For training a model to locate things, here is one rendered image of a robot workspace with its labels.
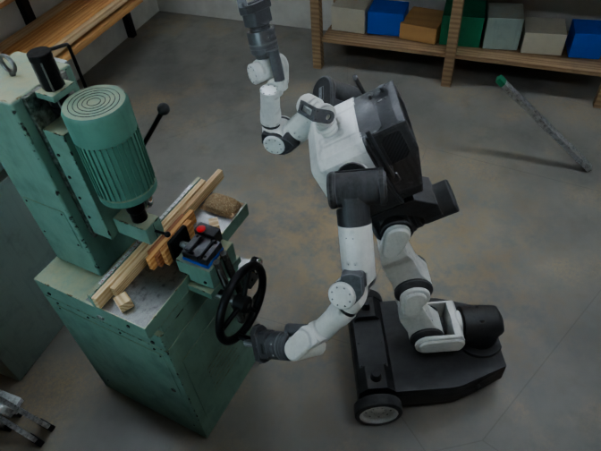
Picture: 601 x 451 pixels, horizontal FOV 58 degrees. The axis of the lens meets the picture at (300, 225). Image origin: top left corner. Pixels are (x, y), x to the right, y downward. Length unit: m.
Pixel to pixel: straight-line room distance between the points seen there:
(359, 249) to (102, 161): 0.72
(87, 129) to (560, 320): 2.28
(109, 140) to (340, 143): 0.61
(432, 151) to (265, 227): 1.24
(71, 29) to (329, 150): 2.98
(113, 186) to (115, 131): 0.18
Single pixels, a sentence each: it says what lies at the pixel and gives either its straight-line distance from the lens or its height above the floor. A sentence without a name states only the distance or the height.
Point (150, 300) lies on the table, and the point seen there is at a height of 0.90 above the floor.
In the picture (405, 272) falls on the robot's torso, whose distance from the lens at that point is 1.97.
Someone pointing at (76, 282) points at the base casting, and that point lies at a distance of 2.07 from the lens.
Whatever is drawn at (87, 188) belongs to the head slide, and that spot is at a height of 1.23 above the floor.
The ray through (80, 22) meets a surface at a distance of 4.28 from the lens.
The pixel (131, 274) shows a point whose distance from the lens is 1.83.
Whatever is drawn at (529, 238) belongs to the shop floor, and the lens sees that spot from 3.21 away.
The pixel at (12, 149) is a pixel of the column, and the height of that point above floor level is 1.34.
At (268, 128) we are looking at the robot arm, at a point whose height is 1.17.
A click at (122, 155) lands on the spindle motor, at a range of 1.53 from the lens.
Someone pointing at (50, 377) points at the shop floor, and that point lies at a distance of 2.90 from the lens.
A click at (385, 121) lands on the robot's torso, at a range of 1.47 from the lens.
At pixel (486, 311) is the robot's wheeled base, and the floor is 0.36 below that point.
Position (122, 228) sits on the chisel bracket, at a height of 1.03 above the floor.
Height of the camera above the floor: 2.26
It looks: 46 degrees down
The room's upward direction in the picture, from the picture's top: 5 degrees counter-clockwise
